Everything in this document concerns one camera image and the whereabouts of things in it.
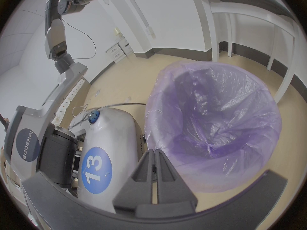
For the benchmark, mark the white chest of drawers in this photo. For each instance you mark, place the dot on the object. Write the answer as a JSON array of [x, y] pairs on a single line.
[[117, 51]]

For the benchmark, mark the purple plastic bag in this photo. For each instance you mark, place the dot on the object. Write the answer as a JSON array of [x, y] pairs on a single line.
[[215, 116]]

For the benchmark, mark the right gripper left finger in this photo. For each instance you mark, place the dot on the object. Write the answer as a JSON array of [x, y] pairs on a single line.
[[134, 195]]

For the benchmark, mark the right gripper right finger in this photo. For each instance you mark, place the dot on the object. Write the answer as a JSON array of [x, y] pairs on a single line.
[[176, 195]]

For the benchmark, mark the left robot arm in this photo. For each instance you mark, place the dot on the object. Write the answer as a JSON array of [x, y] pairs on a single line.
[[56, 37]]

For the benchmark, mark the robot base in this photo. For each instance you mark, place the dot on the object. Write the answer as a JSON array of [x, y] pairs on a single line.
[[115, 133]]

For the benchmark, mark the white chair grey cushions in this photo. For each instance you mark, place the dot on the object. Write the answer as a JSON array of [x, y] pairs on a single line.
[[211, 32]]

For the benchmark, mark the white power strip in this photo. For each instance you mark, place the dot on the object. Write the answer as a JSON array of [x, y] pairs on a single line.
[[72, 97]]

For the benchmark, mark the white trash bin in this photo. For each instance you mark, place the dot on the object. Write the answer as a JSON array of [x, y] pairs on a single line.
[[165, 162]]

